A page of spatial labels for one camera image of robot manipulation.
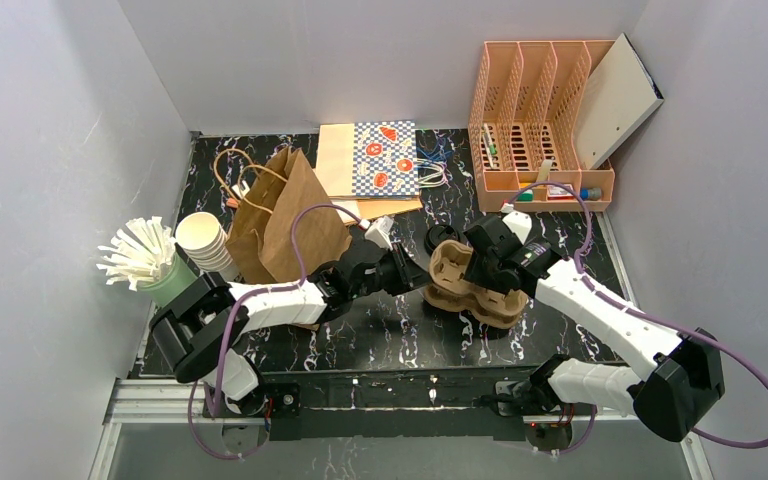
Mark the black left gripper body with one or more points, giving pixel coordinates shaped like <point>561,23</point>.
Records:
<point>396,271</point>

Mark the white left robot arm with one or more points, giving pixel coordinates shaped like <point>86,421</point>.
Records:
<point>195,332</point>

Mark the green cup of stirrers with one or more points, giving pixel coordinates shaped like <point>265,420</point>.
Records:
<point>144,256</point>

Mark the orange file organizer rack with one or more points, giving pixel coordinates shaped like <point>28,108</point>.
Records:
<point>521,125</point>

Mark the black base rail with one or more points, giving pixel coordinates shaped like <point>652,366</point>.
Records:
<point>415,390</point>

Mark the checkered paper sheet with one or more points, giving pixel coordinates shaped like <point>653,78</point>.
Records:
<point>384,160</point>

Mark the white folder board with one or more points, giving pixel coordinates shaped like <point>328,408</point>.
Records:
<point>620,94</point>

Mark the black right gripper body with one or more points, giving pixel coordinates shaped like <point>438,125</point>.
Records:
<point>483,266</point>

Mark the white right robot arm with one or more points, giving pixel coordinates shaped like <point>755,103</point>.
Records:
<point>670,379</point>

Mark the brown paper bag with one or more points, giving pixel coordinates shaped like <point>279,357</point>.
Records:
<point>285,227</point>

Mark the cardboard cup carrier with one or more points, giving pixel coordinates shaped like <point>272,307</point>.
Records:
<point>491,308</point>
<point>450,265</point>

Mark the stack of white lids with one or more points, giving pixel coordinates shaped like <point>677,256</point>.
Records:
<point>203,239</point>

